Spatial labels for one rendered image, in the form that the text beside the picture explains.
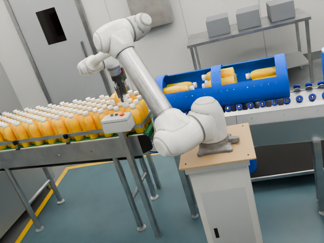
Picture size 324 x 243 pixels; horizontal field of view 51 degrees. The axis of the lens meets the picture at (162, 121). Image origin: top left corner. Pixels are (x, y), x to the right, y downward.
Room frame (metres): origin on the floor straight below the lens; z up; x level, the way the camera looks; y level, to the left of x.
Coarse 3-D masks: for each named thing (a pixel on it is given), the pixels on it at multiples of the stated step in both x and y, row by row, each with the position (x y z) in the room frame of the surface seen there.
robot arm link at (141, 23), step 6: (126, 18) 1.80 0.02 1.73; (132, 18) 1.80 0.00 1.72; (138, 18) 1.77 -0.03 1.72; (144, 18) 1.78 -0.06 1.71; (150, 18) 1.79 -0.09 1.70; (132, 24) 1.77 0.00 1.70; (138, 24) 1.76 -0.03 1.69; (144, 24) 1.76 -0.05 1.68; (150, 24) 1.78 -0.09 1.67; (138, 30) 1.77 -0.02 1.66; (144, 30) 1.78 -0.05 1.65; (138, 36) 1.78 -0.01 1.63; (144, 36) 1.86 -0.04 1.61
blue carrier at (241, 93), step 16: (240, 64) 2.21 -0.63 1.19; (256, 64) 2.19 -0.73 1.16; (272, 64) 2.16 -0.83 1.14; (160, 80) 2.27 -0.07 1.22; (176, 80) 2.42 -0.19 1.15; (192, 80) 2.38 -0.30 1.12; (240, 80) 2.25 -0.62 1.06; (256, 80) 1.96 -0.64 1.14; (272, 80) 1.92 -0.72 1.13; (288, 80) 1.89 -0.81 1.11; (176, 96) 2.15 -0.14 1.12; (192, 96) 2.11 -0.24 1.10; (224, 96) 2.03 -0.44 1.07; (240, 96) 2.00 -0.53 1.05; (256, 96) 1.97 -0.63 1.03; (272, 96) 1.95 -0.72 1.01; (288, 96) 1.93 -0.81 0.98
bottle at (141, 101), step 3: (138, 99) 2.38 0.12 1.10; (141, 99) 2.38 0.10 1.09; (141, 102) 2.37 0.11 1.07; (144, 102) 2.38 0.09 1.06; (144, 105) 2.36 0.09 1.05; (144, 108) 2.36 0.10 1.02; (147, 108) 2.38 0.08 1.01; (144, 111) 2.36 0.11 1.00; (147, 111) 2.37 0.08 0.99; (150, 120) 2.38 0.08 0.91
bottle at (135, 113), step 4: (132, 108) 2.23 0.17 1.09; (136, 108) 2.24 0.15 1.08; (132, 112) 2.23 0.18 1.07; (136, 112) 2.22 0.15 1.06; (136, 116) 2.22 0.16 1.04; (140, 116) 2.24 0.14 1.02; (136, 120) 2.22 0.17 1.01; (140, 120) 2.23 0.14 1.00; (136, 128) 2.22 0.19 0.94; (140, 128) 2.22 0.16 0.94; (144, 128) 2.24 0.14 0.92; (136, 132) 2.23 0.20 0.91; (140, 132) 2.22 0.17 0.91
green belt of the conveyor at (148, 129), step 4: (152, 116) 2.47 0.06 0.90; (148, 124) 2.33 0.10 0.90; (152, 124) 2.33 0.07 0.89; (148, 128) 2.27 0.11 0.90; (152, 128) 2.29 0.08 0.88; (132, 132) 2.28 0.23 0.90; (144, 132) 2.22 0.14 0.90; (148, 132) 2.22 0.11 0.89; (152, 132) 2.26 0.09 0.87; (100, 136) 2.38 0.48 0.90; (104, 136) 2.35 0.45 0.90; (112, 136) 2.31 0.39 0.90; (116, 136) 2.29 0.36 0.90; (72, 140) 2.46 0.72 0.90; (80, 140) 2.42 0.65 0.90; (84, 140) 2.40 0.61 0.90; (32, 144) 2.63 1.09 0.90; (44, 144) 2.55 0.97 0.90; (48, 144) 2.53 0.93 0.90; (52, 144) 2.51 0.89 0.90; (8, 148) 2.70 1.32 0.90; (12, 148) 2.67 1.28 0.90
